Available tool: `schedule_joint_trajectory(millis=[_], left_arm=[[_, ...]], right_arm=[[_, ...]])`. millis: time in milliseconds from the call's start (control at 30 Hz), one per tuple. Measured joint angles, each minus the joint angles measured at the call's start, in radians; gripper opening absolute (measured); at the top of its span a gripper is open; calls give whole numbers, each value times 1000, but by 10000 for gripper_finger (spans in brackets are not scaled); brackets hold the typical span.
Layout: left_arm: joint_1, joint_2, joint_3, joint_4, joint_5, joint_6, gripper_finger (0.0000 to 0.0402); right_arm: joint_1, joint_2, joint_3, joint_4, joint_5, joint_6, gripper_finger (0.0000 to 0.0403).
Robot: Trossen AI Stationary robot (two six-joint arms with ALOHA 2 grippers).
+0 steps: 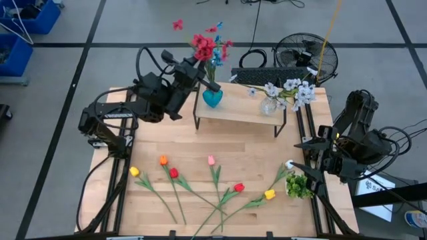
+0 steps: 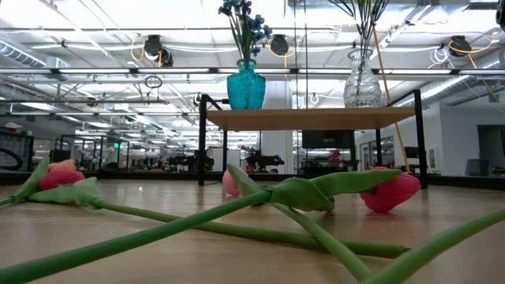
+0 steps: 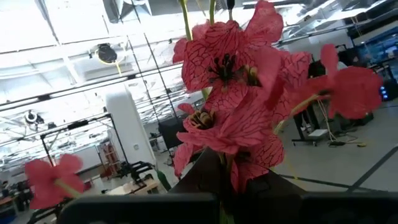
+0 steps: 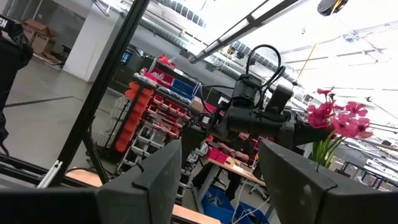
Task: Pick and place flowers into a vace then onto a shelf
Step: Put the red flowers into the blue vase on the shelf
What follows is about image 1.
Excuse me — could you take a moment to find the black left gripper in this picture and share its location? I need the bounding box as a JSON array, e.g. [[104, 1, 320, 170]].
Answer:
[[161, 49, 222, 121]]

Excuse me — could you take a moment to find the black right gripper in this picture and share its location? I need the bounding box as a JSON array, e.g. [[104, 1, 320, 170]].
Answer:
[[291, 125, 366, 199]]

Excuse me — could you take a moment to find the red artificial flower bunch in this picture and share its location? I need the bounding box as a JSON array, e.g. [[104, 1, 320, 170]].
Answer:
[[172, 19, 234, 91]]

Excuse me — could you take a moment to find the blue artificial flower bunch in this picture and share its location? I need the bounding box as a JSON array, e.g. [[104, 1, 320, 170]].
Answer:
[[209, 21, 225, 91]]

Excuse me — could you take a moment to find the teal glass vase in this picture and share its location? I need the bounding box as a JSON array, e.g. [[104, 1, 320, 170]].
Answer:
[[202, 88, 224, 109]]

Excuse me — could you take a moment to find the yellow artificial tulip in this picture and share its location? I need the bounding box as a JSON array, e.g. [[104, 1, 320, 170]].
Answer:
[[209, 189, 277, 234], [129, 166, 178, 224]]

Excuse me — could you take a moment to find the white artificial flower bunch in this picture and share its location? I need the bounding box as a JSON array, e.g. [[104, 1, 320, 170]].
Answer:
[[228, 66, 320, 113]]

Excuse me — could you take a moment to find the clear glass vase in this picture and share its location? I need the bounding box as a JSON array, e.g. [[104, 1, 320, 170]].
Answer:
[[260, 95, 278, 117]]

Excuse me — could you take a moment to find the red artificial tulip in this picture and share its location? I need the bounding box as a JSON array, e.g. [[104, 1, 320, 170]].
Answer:
[[168, 167, 228, 216], [190, 182, 246, 240]]

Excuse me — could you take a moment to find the pink artificial tulip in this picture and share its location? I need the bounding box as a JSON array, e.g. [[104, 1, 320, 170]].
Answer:
[[207, 155, 225, 233]]

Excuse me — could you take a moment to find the wooden shelf with black legs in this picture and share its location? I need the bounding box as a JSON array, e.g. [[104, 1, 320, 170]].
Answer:
[[192, 81, 288, 138]]

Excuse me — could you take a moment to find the small potted green plant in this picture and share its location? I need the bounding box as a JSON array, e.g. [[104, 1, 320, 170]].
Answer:
[[285, 173, 315, 200]]

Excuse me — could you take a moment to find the black perforated metal box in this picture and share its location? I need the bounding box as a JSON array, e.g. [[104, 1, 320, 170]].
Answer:
[[230, 66, 320, 86]]

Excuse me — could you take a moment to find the white printed sign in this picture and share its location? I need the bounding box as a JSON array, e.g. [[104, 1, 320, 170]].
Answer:
[[354, 167, 397, 223]]

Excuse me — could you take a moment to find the black stand bar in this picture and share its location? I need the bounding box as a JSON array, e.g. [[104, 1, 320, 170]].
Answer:
[[352, 181, 427, 208]]

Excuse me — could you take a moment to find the black floor fan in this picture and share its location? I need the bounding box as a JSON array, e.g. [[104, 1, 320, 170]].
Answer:
[[272, 32, 340, 84]]

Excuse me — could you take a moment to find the dark side table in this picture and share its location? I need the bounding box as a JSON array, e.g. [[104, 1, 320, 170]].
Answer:
[[342, 156, 427, 240]]

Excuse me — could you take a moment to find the blue plastic bin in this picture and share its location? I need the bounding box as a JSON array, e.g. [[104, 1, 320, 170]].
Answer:
[[0, 33, 34, 77], [0, 0, 63, 35]]

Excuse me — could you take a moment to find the grey cart base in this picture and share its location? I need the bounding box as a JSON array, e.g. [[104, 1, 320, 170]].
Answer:
[[0, 75, 29, 87]]

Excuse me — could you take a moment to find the black chair caster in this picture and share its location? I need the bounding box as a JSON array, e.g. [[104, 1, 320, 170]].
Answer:
[[0, 103, 13, 121]]

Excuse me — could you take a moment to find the black aluminium table frame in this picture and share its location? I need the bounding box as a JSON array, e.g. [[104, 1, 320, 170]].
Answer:
[[75, 85, 360, 240]]

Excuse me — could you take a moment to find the black coiled floor cable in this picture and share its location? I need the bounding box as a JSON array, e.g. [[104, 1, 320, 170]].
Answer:
[[238, 0, 268, 69]]

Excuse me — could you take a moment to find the yellow hanging cable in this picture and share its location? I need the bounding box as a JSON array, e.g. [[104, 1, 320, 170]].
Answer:
[[317, 0, 344, 73]]

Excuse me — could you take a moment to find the white wire hanger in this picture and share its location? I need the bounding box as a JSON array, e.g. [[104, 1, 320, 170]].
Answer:
[[0, 0, 35, 46]]

